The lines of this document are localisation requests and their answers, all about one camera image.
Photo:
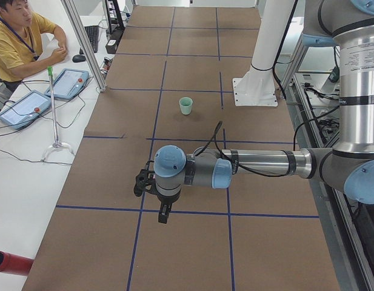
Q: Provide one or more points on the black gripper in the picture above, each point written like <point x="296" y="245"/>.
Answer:
<point x="166" y="200"/>

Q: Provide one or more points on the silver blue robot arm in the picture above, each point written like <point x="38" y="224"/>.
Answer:
<point x="348" y="166"/>

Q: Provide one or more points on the green cup standing centre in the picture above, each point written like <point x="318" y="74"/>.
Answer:
<point x="185" y="104"/>

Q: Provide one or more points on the brown paper table cover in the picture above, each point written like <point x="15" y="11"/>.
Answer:
<point x="259" y="234"/>

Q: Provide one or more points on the far blue teach pendant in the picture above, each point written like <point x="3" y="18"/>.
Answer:
<point x="69" y="83"/>

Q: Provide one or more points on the blue teach pendant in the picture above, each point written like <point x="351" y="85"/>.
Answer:
<point x="69" y="83"/>
<point x="24" y="111"/>

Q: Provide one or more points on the red cylinder tube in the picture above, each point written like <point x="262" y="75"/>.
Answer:
<point x="15" y="264"/>

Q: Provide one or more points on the near blue teach pendant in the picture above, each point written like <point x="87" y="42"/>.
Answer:
<point x="24" y="111"/>

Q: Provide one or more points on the black box with label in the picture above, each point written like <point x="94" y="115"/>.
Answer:
<point x="111" y="46"/>

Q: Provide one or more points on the black computer mouse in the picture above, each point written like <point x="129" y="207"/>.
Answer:
<point x="78" y="58"/>

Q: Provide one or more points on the black keyboard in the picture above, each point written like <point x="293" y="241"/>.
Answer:
<point x="92" y="32"/>

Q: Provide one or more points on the man in yellow shirt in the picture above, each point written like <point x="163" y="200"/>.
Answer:
<point x="21" y="44"/>

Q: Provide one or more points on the aluminium frame post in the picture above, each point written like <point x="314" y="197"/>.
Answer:
<point x="84" y="43"/>

